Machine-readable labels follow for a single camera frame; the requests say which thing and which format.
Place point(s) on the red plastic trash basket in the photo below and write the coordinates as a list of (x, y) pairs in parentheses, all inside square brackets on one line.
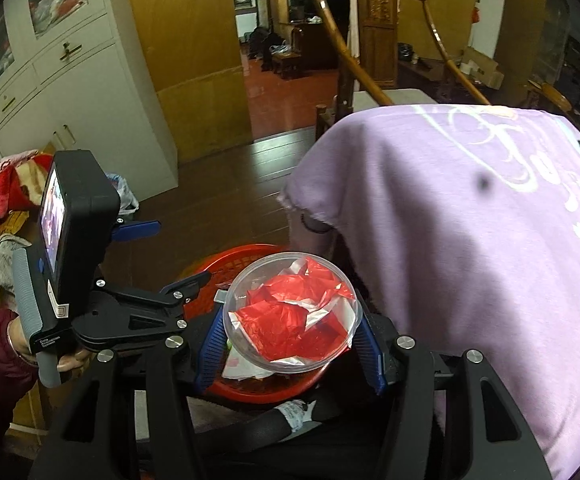
[(276, 388)]

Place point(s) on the purple printed tablecloth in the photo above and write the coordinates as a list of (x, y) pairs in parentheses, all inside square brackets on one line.
[(463, 222)]

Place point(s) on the person's left hand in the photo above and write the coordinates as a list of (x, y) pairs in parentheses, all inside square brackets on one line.
[(20, 345)]

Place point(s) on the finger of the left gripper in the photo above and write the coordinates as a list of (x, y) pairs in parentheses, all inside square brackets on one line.
[(173, 295), (126, 231)]

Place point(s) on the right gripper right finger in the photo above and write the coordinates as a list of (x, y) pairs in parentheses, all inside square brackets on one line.
[(442, 417)]

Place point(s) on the grey glass-door cabinet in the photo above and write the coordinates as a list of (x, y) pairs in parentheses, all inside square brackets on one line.
[(73, 75)]

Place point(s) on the colourful floral blanket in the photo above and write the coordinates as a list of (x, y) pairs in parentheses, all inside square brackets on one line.
[(22, 180)]

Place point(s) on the clear cup with red wrapper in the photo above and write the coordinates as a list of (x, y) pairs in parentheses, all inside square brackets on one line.
[(291, 313)]

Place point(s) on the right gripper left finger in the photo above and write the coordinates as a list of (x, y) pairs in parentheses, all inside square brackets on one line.
[(94, 434)]

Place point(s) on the floral white tissue pack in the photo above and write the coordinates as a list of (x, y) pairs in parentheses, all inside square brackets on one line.
[(238, 368)]

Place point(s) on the wooden round-back armchair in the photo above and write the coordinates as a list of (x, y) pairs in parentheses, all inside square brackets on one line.
[(372, 78)]

